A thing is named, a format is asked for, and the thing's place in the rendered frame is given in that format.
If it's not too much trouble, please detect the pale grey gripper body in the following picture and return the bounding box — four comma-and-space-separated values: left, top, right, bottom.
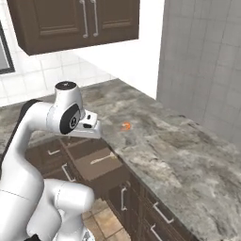
70, 120, 104, 140

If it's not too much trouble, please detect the open dark wood drawer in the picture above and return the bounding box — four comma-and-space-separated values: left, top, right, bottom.
66, 137, 132, 200

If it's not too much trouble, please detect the dark wood drawer front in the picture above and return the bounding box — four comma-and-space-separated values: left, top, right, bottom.
141, 183, 193, 241
25, 138, 69, 172

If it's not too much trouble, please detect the small orange shrimp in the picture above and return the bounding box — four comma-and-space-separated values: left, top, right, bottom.
120, 121, 133, 132

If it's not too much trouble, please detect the dark wood base cupboard door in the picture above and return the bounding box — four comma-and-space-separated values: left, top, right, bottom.
40, 156, 80, 189
105, 175, 143, 232

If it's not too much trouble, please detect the dark framed window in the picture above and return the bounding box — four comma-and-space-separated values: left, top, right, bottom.
0, 21, 16, 75

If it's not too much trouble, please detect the narrow dark wood cupboard door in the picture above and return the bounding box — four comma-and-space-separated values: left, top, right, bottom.
88, 0, 141, 41

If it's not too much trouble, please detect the wide dark wood cupboard door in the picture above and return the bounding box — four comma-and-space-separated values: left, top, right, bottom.
31, 0, 89, 41

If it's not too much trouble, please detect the silver base cupboard handle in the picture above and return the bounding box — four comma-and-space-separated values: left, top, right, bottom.
120, 181, 131, 212
61, 163, 76, 184

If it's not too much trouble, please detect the dark wood wall cupboard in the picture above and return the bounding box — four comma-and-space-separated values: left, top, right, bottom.
7, 0, 141, 56

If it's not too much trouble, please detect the long silver drawer handle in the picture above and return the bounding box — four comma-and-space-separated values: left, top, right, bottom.
153, 201, 175, 225
149, 223, 165, 241

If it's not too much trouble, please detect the silver cupboard door handle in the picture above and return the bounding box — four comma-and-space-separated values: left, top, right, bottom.
90, 0, 100, 38
79, 0, 89, 40

